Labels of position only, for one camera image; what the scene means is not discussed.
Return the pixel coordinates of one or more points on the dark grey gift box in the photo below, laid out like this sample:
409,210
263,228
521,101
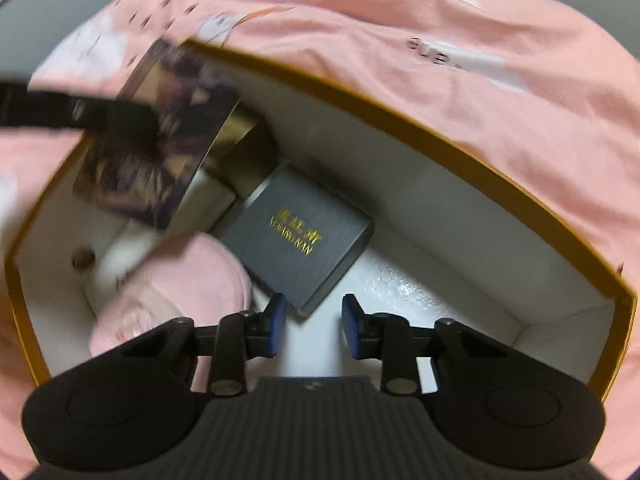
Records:
298,238

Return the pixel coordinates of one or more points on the small gold cube box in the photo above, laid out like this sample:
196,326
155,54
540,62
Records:
244,153

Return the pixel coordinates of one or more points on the pink mini backpack pouch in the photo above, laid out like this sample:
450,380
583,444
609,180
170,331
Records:
139,285

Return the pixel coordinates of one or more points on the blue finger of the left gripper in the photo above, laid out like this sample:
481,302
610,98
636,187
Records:
116,120

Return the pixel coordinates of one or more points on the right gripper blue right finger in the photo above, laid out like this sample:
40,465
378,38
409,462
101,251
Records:
384,337

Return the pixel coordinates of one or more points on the orange cardboard storage box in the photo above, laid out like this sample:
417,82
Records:
452,239

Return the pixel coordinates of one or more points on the white rectangular box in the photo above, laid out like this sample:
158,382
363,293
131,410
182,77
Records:
207,199

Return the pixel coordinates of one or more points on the pink printed duvet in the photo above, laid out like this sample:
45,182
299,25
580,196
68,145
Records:
532,88

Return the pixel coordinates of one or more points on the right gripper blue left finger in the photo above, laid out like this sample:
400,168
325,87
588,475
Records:
241,337

